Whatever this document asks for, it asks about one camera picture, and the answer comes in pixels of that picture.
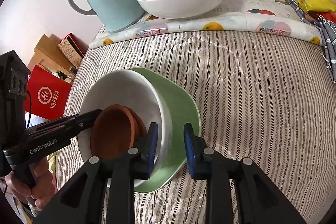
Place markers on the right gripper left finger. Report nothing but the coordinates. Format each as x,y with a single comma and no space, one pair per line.
138,161

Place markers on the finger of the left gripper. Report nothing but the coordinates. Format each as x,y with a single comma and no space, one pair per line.
75,123

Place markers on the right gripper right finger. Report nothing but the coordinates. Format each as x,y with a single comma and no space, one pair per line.
203,162

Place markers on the small brown bowl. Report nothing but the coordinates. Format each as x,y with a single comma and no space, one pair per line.
140,126
114,132

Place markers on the green square plate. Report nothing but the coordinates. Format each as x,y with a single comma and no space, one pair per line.
183,109

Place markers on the red paper bag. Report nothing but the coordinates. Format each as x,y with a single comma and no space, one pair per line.
48,94

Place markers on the brown cardboard box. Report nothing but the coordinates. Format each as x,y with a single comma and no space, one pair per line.
48,56

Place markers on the patterned brown box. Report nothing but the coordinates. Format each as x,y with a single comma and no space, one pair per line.
73,49

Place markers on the striped quilted table cover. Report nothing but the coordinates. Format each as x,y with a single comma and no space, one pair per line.
261,96

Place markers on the large white ceramic bowl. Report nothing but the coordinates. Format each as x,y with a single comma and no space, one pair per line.
178,9

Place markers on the fruit patterned rolled mat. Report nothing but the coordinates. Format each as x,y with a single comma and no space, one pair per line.
265,16

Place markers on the grey checked cloth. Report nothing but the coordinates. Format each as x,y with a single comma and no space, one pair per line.
327,31

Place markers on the red chips bag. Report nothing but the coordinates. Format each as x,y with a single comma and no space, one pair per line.
327,15

